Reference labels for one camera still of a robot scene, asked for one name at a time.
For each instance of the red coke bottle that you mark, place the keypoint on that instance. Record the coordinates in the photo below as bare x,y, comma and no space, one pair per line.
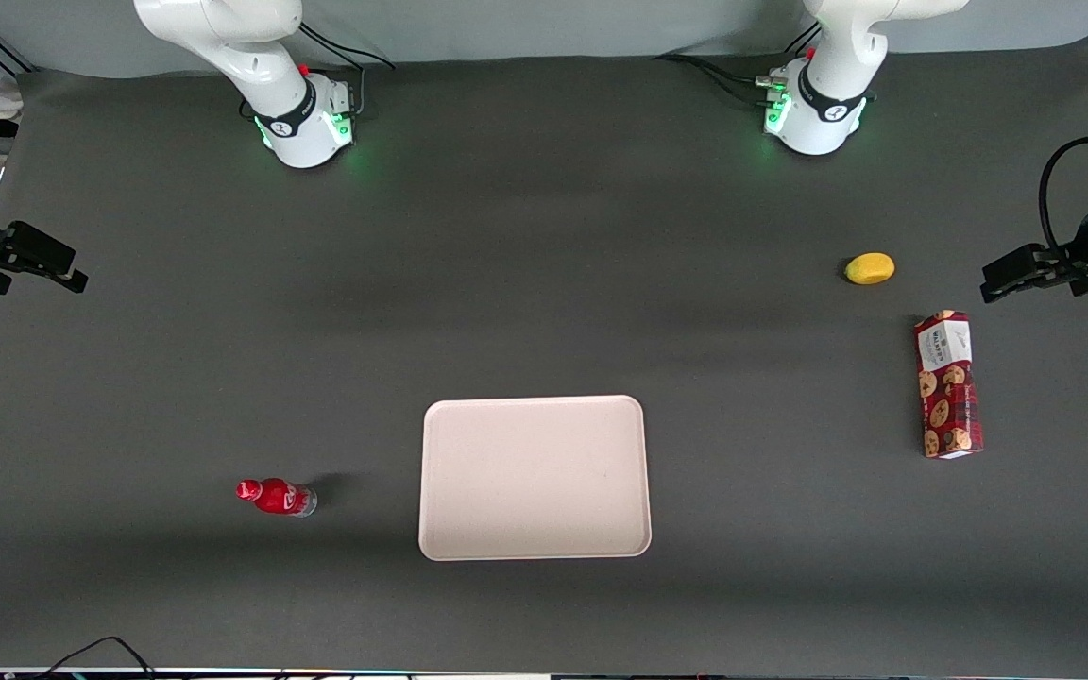
278,497

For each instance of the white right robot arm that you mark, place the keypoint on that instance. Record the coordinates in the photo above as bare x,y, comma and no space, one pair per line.
242,57

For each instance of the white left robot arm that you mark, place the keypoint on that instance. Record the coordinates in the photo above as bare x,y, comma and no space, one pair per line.
832,66

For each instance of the cream rectangular plastic tray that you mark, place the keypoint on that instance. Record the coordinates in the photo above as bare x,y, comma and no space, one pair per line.
535,477

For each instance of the red cookie box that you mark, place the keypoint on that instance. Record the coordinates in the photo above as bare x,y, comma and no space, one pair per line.
948,397

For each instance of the yellow lemon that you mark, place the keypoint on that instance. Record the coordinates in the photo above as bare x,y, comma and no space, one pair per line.
870,268

